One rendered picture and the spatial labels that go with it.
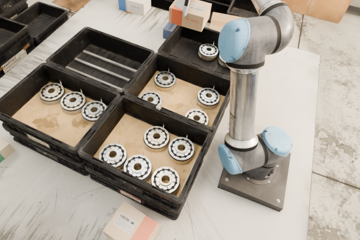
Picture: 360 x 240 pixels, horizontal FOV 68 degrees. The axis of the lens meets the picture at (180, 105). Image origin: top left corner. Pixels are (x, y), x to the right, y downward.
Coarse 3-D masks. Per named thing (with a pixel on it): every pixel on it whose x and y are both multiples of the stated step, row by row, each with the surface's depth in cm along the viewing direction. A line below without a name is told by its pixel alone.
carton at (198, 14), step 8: (176, 0) 121; (192, 0) 122; (176, 8) 117; (192, 8) 118; (200, 8) 118; (208, 8) 119; (176, 16) 119; (192, 16) 116; (200, 16) 115; (208, 16) 124; (176, 24) 122; (184, 24) 120; (192, 24) 119; (200, 24) 117
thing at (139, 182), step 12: (120, 96) 109; (180, 120) 104; (84, 144) 94; (204, 144) 98; (84, 156) 91; (108, 168) 89; (192, 168) 92; (132, 180) 88; (156, 192) 86; (168, 192) 86
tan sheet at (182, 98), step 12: (156, 72) 133; (180, 84) 129; (192, 84) 129; (168, 96) 124; (180, 96) 124; (192, 96) 125; (168, 108) 119; (180, 108) 120; (192, 108) 120; (204, 108) 121; (216, 108) 121
